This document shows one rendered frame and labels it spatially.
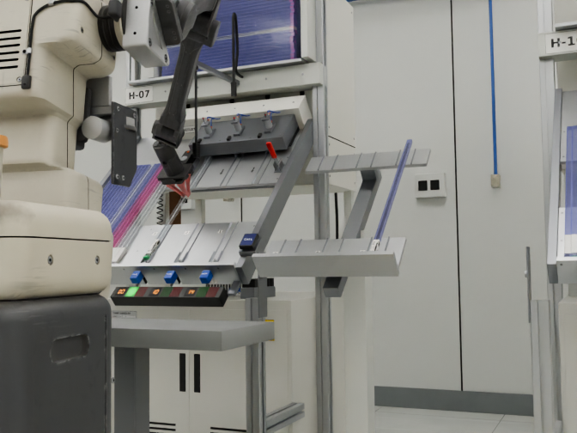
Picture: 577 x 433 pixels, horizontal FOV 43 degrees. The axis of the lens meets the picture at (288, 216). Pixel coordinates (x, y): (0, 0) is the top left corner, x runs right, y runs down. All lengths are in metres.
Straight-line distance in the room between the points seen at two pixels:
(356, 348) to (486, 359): 1.91
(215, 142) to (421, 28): 1.82
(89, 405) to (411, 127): 2.97
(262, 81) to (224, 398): 1.04
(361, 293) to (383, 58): 2.26
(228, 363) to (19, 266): 1.44
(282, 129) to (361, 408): 0.92
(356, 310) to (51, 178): 0.86
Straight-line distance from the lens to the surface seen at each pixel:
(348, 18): 2.90
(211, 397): 2.36
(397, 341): 3.83
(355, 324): 1.88
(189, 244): 2.10
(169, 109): 2.09
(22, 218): 0.95
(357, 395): 1.91
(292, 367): 2.23
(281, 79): 2.47
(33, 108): 1.40
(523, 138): 3.73
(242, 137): 2.37
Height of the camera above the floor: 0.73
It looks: 4 degrees up
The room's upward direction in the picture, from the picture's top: 1 degrees counter-clockwise
